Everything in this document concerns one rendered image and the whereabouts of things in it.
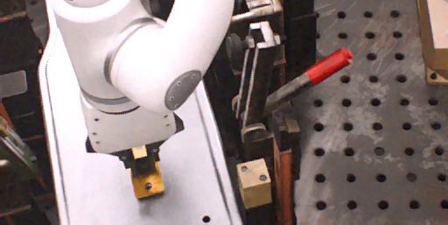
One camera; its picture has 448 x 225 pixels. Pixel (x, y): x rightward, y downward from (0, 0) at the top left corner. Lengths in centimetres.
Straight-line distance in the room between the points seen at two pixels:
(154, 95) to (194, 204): 29
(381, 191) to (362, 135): 11
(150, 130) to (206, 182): 13
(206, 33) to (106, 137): 24
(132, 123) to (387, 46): 72
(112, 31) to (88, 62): 5
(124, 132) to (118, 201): 13
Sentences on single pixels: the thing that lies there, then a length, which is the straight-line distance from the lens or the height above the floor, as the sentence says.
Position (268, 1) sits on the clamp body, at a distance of 115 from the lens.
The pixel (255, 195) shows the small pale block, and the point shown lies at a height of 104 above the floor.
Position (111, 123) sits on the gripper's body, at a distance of 96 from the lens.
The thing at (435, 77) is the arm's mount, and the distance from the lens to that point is 153.
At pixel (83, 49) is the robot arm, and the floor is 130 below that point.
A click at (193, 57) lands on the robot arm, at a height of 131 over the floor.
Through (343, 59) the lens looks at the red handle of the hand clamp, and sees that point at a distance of 100.
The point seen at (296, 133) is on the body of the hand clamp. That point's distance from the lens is 105.
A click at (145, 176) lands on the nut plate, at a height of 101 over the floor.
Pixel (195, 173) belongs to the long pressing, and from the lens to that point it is 108.
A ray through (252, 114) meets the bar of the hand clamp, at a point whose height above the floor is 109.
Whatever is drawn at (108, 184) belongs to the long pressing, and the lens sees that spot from 110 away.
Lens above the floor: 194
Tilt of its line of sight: 55 degrees down
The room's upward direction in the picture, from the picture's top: 7 degrees counter-clockwise
